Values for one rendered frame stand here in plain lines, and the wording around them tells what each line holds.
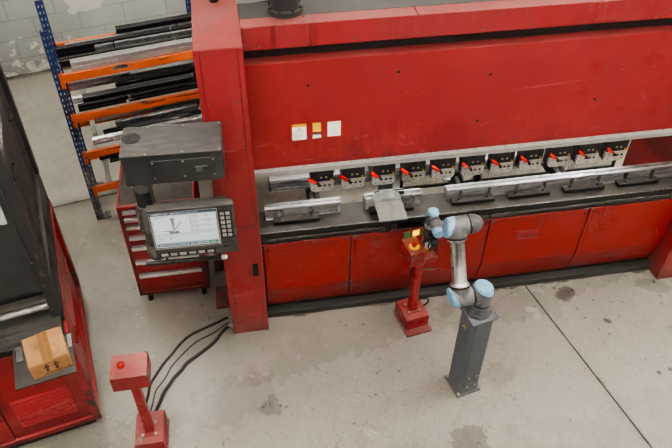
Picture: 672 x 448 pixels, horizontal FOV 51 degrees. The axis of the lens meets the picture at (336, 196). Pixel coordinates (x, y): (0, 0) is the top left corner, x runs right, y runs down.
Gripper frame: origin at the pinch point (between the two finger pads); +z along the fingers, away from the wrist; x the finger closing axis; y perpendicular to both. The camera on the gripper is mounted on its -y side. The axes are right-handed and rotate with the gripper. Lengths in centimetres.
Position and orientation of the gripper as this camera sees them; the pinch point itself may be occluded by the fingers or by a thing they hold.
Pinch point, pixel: (427, 248)
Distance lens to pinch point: 467.0
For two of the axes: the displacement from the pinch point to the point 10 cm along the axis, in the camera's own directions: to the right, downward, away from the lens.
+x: -9.4, 2.1, -2.5
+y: -3.3, -6.9, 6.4
